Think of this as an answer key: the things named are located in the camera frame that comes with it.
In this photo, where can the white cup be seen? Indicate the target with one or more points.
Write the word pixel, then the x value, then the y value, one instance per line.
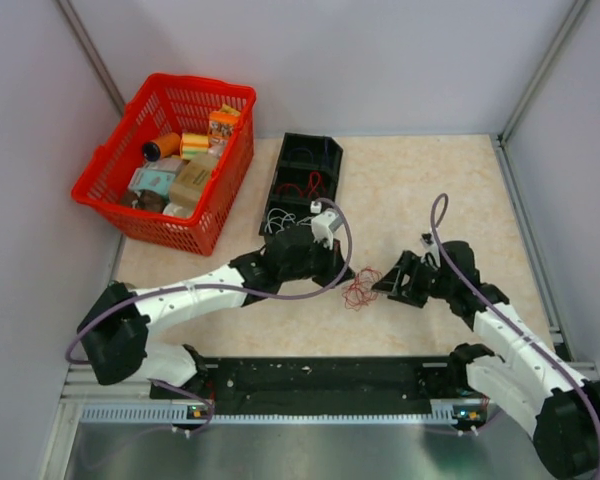
pixel 177 211

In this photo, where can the orange snack box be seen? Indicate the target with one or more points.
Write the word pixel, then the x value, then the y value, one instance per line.
pixel 221 125

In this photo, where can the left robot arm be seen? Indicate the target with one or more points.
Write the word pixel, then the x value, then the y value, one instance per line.
pixel 119 332

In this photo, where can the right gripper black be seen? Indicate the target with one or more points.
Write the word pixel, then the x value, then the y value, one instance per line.
pixel 410 264

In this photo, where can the yellow green sponge pack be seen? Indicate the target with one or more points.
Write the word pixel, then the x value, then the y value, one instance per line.
pixel 192 144

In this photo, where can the black three-compartment tray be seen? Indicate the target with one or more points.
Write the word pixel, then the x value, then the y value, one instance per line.
pixel 307 169

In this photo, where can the red plastic basket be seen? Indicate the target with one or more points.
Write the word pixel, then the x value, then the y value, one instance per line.
pixel 171 103

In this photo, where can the teal packet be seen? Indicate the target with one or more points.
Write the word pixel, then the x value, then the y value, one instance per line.
pixel 156 181

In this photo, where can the brown cardboard box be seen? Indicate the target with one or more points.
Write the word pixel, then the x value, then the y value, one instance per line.
pixel 187 188

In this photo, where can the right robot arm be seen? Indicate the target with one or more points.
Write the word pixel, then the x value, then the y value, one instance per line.
pixel 557 407

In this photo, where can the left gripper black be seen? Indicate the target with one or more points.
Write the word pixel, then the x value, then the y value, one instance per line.
pixel 334 263

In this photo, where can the dark brown round item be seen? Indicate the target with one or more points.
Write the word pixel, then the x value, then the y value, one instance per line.
pixel 145 200

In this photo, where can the orange bottle black cap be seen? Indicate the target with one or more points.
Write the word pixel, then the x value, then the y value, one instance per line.
pixel 161 147

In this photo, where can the pink packet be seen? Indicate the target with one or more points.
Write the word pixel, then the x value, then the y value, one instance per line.
pixel 172 164

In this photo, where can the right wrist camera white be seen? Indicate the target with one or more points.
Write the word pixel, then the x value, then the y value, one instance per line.
pixel 427 240

